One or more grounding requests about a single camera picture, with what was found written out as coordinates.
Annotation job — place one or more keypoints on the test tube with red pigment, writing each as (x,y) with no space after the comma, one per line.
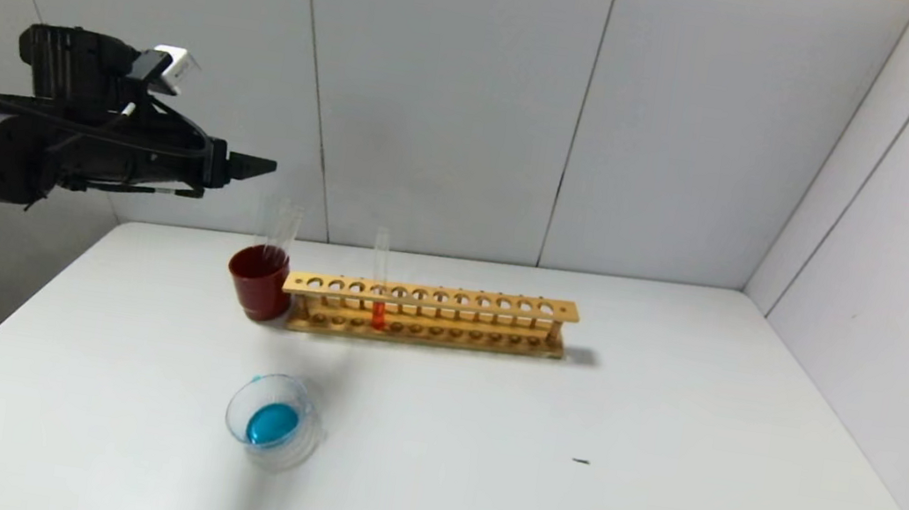
(378,316)

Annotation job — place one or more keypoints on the wooden test tube rack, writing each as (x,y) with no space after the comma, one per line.
(457,298)

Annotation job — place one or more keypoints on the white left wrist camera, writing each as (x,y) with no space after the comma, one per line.
(176,69)

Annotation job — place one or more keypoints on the red plastic cup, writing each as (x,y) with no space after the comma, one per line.
(258,290)

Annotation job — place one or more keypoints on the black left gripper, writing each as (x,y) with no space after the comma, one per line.
(217,164)

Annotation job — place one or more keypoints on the clear glass dish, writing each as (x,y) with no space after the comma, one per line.
(272,423)

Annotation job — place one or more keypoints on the empty glass test tube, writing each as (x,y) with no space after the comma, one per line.
(270,225)

